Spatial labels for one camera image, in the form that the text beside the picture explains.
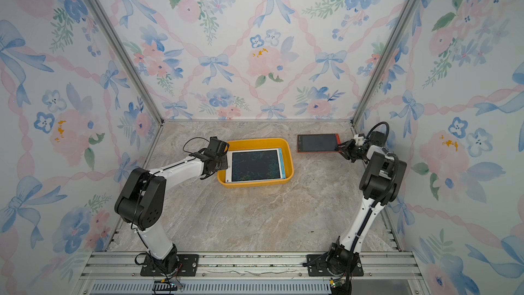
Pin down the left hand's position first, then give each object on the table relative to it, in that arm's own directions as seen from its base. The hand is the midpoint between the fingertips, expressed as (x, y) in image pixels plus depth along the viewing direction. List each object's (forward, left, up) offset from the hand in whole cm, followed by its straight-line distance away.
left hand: (223, 160), depth 97 cm
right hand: (+12, -59, -3) cm, 60 cm away
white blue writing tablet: (-1, -15, -3) cm, 16 cm away
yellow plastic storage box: (+12, -17, -2) cm, 21 cm away
